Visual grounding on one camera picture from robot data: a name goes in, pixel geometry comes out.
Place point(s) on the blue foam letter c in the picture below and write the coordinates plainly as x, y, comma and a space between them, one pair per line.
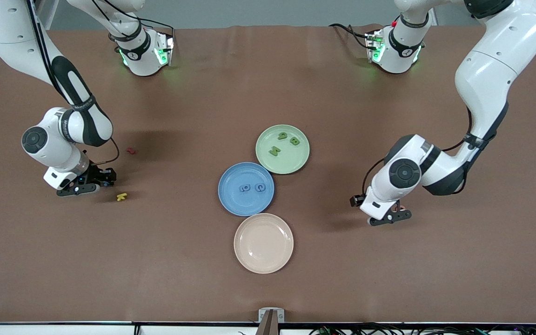
257, 187

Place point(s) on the green foam letter B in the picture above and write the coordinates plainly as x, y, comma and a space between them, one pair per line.
294, 141

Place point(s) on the blue foam letter a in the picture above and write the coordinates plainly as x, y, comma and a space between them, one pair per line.
244, 188

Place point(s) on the green round plate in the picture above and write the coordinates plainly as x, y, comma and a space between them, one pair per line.
291, 163

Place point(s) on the green foam letter N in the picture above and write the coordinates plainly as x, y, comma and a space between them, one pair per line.
274, 151

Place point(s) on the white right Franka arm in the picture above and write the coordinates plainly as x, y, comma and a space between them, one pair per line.
7, 28

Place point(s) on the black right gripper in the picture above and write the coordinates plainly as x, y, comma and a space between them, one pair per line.
95, 174

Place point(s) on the green foam letter q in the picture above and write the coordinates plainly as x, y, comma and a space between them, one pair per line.
282, 136

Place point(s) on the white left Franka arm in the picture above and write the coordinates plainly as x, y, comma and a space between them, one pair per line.
486, 79

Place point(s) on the beige round plate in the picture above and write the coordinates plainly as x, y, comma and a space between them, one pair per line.
263, 244

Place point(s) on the yellow foam letter k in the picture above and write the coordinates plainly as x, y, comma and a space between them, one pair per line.
121, 197

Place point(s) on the metal table edge bracket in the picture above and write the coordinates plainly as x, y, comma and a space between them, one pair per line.
271, 316

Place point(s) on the blue round plate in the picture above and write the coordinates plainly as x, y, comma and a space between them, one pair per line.
244, 204

